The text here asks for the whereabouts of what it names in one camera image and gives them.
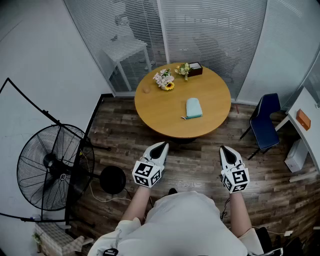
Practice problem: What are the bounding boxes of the blue chair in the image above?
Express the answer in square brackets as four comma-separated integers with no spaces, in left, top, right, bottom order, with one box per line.
[239,93,282,161]

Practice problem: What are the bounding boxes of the white floor cable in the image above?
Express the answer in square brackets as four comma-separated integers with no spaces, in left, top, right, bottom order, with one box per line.
[86,183,132,204]

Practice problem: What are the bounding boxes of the white desk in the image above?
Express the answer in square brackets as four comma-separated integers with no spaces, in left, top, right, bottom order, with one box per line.
[274,86,320,174]

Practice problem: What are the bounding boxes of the person's white shirt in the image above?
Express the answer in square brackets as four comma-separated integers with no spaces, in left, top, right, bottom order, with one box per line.
[87,191,265,256]

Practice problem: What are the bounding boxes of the black table base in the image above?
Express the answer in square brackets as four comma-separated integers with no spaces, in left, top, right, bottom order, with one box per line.
[171,136,199,145]

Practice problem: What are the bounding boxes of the person's right forearm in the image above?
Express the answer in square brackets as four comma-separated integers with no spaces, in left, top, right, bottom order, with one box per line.
[228,191,253,238]

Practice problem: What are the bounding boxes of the checked fabric box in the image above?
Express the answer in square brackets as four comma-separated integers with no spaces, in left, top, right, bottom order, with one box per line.
[34,221,95,256]

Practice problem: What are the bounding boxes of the white table behind glass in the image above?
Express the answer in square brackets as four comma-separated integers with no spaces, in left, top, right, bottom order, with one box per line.
[99,37,156,92]

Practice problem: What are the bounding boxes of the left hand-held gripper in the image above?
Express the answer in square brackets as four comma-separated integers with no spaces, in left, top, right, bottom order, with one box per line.
[131,141,170,188]

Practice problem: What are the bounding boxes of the light wooden plank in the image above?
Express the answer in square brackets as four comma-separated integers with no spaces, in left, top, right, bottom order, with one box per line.
[288,171,319,184]

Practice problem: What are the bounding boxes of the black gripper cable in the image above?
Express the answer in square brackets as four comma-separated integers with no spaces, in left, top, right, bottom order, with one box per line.
[219,196,231,221]

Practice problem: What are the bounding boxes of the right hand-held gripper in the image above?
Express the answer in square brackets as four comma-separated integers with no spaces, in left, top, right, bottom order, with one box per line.
[219,145,251,194]

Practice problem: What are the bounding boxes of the orange box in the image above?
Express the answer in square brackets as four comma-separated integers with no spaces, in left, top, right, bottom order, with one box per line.
[295,108,312,132]

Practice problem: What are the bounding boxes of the pink flowers with sunflower vase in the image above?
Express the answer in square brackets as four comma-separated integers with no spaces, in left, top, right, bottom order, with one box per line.
[152,68,176,91]

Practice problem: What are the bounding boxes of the black metal frame stand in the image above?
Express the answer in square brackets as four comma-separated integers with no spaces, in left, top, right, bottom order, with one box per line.
[0,77,113,227]

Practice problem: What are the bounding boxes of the dark brown wooden box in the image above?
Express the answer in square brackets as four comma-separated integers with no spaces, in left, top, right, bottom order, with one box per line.
[186,61,204,78]

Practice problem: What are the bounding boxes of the black floor fan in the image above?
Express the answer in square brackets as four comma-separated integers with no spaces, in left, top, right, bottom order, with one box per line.
[16,124,127,212]

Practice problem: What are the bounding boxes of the white box under desk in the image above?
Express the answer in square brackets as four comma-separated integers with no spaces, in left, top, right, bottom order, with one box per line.
[284,138,309,173]

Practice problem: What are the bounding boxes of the light teal zippered pouch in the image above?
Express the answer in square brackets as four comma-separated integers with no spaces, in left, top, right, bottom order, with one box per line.
[181,97,204,121]

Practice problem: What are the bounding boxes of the small green plant sprig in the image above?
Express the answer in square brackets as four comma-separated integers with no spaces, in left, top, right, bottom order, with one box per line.
[31,231,44,251]

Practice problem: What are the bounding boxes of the person's left forearm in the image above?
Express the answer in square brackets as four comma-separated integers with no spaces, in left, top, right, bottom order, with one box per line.
[119,184,151,222]

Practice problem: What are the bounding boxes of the black office chair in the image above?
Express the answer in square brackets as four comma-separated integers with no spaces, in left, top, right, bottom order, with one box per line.
[254,226,305,256]

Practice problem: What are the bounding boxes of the yellow and white flower bunch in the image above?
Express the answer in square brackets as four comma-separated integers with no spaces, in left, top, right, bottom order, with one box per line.
[174,62,192,81]

